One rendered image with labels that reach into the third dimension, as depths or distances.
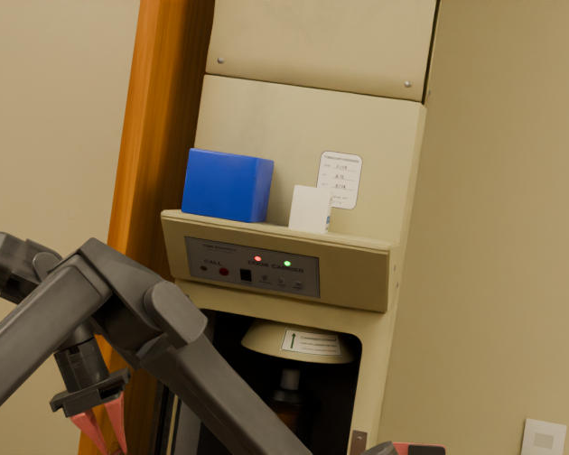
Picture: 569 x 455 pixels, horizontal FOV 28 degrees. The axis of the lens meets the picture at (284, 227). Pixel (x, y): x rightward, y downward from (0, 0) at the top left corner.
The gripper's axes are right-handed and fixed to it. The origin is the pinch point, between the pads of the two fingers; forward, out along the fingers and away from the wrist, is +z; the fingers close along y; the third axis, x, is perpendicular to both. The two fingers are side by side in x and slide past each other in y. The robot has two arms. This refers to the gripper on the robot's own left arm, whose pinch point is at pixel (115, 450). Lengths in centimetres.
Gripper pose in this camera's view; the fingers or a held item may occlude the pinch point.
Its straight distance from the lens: 150.2
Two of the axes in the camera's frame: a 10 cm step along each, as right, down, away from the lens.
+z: 3.6, 9.3, 0.5
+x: 0.8, 0.2, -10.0
